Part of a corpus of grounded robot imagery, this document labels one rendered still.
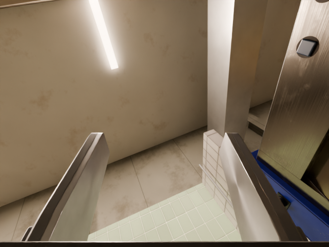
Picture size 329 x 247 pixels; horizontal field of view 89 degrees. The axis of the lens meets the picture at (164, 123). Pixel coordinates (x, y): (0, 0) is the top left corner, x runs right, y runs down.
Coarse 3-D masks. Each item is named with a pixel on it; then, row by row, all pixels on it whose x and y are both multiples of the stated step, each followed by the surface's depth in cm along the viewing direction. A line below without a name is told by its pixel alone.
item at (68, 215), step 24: (96, 144) 9; (72, 168) 8; (96, 168) 9; (72, 192) 7; (96, 192) 9; (48, 216) 6; (72, 216) 7; (24, 240) 6; (48, 240) 5; (72, 240) 7
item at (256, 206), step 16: (224, 144) 10; (240, 144) 9; (224, 160) 10; (240, 160) 8; (240, 176) 8; (256, 176) 7; (240, 192) 8; (256, 192) 7; (272, 192) 7; (240, 208) 8; (256, 208) 7; (272, 208) 6; (240, 224) 8; (256, 224) 7; (272, 224) 6; (288, 224) 6; (256, 240) 7; (272, 240) 6; (288, 240) 5; (304, 240) 6
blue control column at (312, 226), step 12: (264, 168) 85; (276, 180) 79; (276, 192) 81; (288, 192) 74; (300, 204) 71; (312, 204) 69; (300, 216) 73; (312, 216) 67; (324, 216) 65; (312, 228) 69; (324, 228) 64; (312, 240) 71; (324, 240) 66
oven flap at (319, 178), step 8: (328, 144) 60; (320, 152) 63; (328, 152) 60; (320, 160) 64; (328, 160) 60; (312, 168) 68; (320, 168) 64; (328, 168) 61; (312, 176) 68; (320, 176) 65; (328, 176) 61; (320, 184) 65; (328, 184) 62; (328, 192) 62
